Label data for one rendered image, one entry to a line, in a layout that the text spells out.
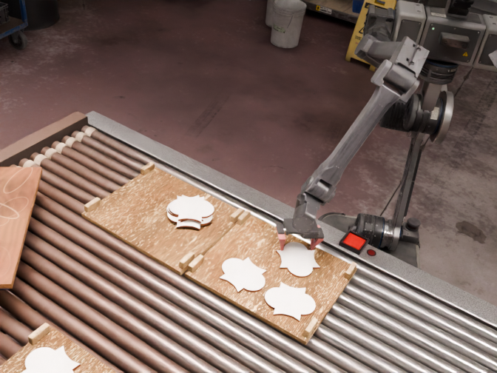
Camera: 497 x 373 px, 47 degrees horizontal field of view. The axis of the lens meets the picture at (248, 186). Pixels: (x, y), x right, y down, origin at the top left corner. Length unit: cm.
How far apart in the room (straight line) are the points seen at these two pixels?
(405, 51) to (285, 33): 380
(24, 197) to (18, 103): 258
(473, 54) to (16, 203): 157
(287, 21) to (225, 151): 181
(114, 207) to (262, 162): 200
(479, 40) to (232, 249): 109
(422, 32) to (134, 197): 113
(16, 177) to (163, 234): 49
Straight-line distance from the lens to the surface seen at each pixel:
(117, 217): 191
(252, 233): 188
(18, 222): 178
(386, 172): 398
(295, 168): 381
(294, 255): 182
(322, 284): 177
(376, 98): 160
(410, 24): 211
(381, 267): 191
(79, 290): 173
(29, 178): 193
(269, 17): 580
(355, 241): 195
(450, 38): 209
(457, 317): 186
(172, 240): 183
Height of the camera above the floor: 220
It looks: 38 degrees down
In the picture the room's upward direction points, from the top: 8 degrees clockwise
